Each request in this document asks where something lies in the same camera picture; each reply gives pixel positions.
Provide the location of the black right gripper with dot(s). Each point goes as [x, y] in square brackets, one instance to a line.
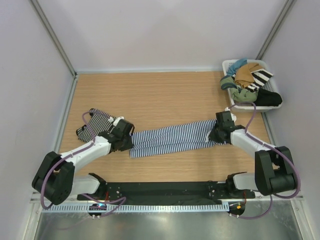
[213, 136]

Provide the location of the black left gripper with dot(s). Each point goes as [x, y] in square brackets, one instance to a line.
[127, 146]

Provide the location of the blue white striped tank top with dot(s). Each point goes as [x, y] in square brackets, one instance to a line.
[172, 139]

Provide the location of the black white striped tank top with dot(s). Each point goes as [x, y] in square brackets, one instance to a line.
[99, 122]

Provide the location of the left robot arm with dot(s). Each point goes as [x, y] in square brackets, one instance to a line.
[55, 179]

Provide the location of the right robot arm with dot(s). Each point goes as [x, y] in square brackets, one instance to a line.
[274, 170]

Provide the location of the olive green garment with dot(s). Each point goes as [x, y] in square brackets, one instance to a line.
[237, 93]

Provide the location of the tan brown garment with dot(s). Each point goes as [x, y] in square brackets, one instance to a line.
[243, 76]

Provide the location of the teal blue garment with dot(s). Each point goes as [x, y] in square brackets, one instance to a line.
[236, 65]

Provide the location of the wide black white striped garment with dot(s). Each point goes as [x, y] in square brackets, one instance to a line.
[260, 78]

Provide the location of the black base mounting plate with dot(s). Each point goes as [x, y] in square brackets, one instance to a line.
[215, 190]

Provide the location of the perforated cable duct strip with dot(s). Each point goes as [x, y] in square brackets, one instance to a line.
[95, 208]

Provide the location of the aluminium front rail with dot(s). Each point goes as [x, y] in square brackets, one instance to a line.
[172, 200]

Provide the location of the right aluminium corner post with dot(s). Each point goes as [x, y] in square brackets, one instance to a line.
[279, 21]

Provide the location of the aluminium corner post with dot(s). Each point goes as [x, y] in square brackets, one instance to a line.
[51, 33]
[279, 21]

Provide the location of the left aluminium corner post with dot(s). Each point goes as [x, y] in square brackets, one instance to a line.
[51, 33]

